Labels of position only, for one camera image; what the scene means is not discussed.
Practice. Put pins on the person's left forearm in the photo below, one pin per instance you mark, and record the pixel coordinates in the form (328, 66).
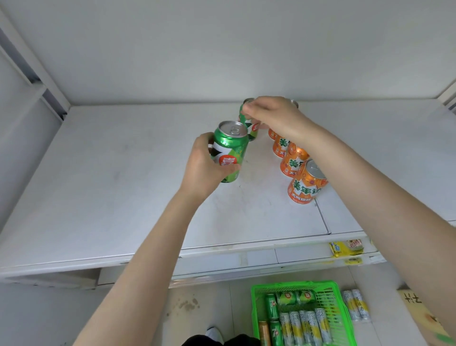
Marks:
(142, 267)

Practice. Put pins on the person's left hand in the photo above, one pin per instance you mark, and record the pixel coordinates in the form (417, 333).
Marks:
(197, 171)

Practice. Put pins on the person's left thumb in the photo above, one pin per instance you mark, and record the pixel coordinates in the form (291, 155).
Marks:
(228, 171)

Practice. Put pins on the yellow shelf label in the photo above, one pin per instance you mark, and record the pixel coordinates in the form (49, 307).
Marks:
(343, 247)

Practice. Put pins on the white metal shelf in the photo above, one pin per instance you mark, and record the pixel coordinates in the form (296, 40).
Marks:
(107, 185)

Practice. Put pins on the person's right forearm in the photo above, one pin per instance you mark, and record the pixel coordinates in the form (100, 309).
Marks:
(384, 221)

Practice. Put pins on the silver-topped soda can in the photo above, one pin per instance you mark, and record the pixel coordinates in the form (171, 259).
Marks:
(294, 103)

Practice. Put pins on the person's right hand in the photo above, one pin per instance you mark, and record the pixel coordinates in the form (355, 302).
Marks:
(281, 116)

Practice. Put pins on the brown cardboard box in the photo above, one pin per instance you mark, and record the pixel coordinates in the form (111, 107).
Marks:
(420, 313)

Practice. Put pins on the orange soda can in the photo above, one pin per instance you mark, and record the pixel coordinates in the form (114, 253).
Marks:
(307, 187)
(293, 164)
(272, 134)
(280, 147)

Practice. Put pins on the green soda can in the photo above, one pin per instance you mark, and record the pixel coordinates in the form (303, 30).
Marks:
(233, 146)
(253, 131)
(307, 296)
(276, 334)
(288, 298)
(272, 306)

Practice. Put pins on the green plastic basket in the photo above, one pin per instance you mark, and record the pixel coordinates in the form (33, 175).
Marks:
(342, 320)

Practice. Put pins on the gold soda can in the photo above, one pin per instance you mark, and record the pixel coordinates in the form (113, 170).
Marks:
(264, 335)

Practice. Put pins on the person's right thumb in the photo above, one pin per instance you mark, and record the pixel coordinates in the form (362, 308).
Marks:
(252, 117)

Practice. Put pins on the white shoe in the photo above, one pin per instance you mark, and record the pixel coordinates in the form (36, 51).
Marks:
(214, 337)

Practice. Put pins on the black trousers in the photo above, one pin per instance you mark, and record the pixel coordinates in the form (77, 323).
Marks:
(228, 341)

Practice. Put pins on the pale lemon soda can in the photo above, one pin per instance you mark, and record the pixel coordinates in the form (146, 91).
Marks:
(361, 306)
(323, 325)
(286, 329)
(296, 328)
(308, 328)
(351, 306)

